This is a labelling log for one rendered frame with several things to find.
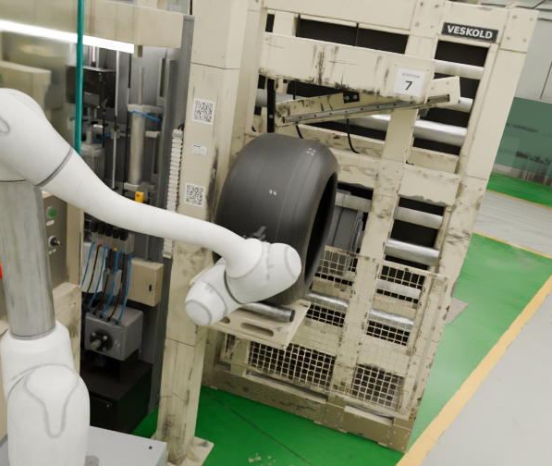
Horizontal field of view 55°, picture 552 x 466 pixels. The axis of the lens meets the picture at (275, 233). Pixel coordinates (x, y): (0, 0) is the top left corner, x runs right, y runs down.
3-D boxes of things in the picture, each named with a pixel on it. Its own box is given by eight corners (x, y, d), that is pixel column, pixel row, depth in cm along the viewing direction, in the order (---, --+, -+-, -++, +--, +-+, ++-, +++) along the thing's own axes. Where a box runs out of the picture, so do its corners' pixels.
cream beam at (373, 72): (256, 74, 191) (262, 31, 186) (276, 73, 214) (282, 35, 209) (424, 105, 178) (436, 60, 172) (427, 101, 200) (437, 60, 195)
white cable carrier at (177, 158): (162, 256, 197) (173, 128, 180) (168, 251, 202) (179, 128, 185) (173, 259, 196) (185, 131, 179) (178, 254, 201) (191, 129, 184)
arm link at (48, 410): (9, 498, 106) (11, 403, 100) (4, 441, 121) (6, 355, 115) (93, 479, 114) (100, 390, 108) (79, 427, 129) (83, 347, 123)
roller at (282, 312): (196, 295, 186) (200, 282, 186) (201, 295, 190) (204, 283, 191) (290, 323, 178) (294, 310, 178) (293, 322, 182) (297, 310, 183)
